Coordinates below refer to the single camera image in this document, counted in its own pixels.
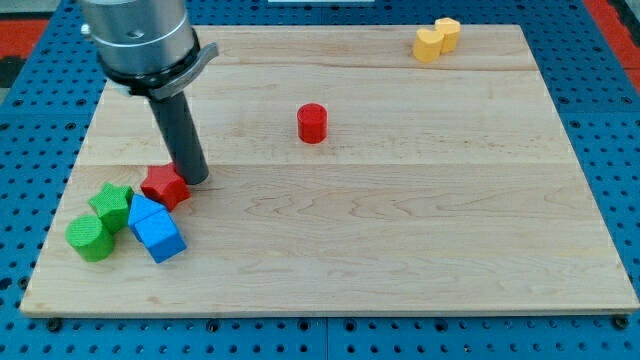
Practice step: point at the red star block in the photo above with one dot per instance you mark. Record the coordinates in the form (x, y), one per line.
(164, 185)

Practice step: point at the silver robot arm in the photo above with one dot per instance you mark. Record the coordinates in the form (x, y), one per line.
(150, 49)

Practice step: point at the wooden board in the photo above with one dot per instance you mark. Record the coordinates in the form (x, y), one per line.
(441, 189)

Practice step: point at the yellow heart block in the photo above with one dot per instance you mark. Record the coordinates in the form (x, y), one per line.
(427, 45)

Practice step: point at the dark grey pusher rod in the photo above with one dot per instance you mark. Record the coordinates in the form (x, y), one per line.
(174, 119)

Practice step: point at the red cylinder block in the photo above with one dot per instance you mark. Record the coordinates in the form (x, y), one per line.
(312, 120)

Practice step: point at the green cylinder block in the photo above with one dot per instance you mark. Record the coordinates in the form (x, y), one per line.
(89, 237)

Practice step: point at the yellow hexagon block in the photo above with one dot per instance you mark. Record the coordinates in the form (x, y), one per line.
(450, 29)

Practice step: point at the green star block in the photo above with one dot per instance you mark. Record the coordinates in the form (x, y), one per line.
(112, 206)

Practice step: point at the blue cube block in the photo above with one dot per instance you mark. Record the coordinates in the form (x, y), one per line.
(160, 236)

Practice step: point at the blue triangle block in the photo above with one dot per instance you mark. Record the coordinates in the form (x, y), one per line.
(141, 209)

